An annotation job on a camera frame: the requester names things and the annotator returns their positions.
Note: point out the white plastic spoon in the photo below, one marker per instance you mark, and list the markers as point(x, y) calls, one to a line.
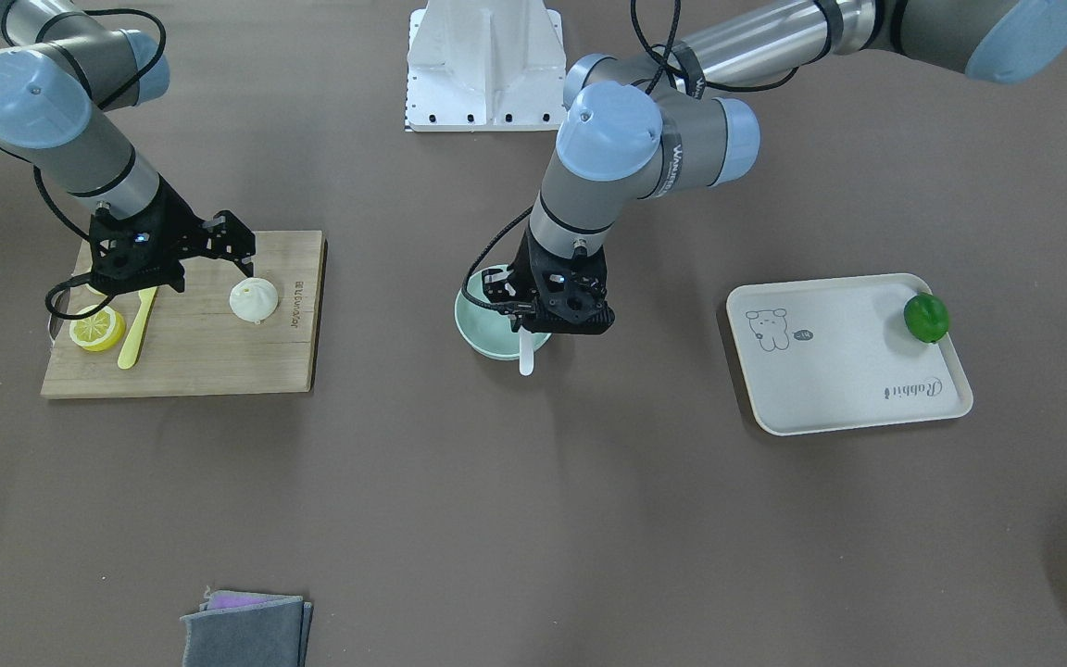
point(526, 350)

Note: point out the green lime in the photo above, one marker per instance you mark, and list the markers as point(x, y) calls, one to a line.
point(926, 317)

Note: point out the lemon slice near edge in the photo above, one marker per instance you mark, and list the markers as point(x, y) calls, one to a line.
point(105, 329)

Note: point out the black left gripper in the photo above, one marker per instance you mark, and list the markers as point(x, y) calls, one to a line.
point(531, 266)

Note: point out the bamboo cutting board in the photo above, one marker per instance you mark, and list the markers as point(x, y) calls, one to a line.
point(194, 346)

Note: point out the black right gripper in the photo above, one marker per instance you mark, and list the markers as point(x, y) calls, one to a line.
point(183, 229)

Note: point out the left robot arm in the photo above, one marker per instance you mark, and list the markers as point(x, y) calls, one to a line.
point(673, 118)

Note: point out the folded grey cloth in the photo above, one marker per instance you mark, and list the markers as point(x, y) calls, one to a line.
point(233, 628)

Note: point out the mint green bowl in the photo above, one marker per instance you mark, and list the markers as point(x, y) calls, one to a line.
point(488, 331)

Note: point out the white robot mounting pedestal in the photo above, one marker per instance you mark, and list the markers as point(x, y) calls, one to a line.
point(485, 66)

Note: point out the yellow plastic knife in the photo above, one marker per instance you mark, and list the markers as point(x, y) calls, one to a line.
point(133, 342)

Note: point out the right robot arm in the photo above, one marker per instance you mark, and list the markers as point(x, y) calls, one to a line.
point(61, 71)

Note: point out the cream rectangular tray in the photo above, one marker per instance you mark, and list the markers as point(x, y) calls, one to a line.
point(831, 354)

